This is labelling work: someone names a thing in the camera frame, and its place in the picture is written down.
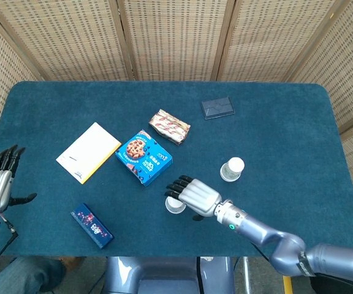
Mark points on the dark blue floral long box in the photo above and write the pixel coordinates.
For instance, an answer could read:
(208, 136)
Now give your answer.
(92, 225)

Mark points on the black flat card case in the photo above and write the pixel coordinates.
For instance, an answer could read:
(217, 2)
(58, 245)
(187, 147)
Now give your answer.
(217, 107)

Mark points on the blue felt table cover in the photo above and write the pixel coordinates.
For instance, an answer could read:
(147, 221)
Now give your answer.
(286, 153)

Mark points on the person leg in jeans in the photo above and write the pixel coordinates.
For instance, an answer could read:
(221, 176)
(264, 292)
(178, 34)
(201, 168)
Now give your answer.
(26, 275)

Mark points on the blue-grey robot torso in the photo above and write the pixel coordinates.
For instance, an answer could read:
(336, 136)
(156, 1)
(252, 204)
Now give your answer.
(164, 275)

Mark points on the grey metal table leg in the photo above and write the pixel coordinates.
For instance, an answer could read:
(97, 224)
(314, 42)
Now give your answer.
(245, 275)

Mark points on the blue chocolate cookie box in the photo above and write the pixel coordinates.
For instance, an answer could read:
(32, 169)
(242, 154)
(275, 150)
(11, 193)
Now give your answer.
(142, 159)

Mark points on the white paper cup blue print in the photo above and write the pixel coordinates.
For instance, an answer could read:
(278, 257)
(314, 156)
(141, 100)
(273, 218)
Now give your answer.
(173, 209)

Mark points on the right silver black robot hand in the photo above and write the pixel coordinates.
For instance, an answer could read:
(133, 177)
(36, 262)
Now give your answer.
(199, 197)

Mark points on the white paper cup green flower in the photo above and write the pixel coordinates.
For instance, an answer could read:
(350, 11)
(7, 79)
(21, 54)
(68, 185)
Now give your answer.
(230, 180)
(234, 165)

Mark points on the brown red snack wrapper pack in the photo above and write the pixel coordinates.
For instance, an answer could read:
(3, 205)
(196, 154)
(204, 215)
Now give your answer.
(168, 126)

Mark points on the white notepad yellow edge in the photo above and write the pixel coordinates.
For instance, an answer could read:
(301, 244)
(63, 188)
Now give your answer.
(97, 137)

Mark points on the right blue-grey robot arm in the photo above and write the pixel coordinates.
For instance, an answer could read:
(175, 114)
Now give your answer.
(256, 226)

